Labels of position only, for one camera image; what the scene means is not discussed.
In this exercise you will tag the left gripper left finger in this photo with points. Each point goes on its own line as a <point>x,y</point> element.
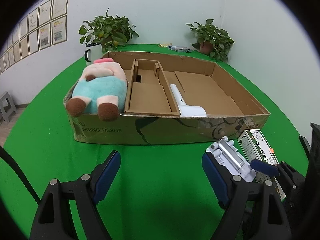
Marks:
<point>53,218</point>

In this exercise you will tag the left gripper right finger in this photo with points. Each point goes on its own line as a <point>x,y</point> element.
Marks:
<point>215,177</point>

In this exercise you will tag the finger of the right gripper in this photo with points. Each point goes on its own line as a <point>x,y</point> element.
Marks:
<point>267,168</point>

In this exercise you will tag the white folding phone stand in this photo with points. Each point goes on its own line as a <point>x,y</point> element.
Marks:
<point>228,156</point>

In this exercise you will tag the brown cardboard insert box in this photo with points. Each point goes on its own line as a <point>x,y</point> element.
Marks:
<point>149,92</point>

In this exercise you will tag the pink teal plush pig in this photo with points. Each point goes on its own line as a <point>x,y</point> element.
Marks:
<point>101,90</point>

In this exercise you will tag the black flat device table edge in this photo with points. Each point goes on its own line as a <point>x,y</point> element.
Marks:
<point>306,146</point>

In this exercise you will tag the green white long carton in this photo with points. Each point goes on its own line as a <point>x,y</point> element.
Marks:
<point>255,146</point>

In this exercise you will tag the large open cardboard box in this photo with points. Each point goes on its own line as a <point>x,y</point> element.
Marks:
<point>230,108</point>

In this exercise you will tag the grey plastic stool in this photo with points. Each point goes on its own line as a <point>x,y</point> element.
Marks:
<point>7,107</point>

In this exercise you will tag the right potted green plant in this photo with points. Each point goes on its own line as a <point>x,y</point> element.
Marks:
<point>211,40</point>

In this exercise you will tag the potted green plant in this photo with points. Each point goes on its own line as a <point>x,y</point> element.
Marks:
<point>108,31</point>
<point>211,40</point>

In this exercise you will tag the small items on table back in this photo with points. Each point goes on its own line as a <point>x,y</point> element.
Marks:
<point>175,48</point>

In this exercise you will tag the left potted green plant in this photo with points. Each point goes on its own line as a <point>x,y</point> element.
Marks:
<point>108,31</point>

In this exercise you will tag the white mug black handle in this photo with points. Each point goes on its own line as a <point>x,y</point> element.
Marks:
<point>93,52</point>

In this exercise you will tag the framed certificates on wall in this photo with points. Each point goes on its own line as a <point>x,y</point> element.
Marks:
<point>43,27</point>

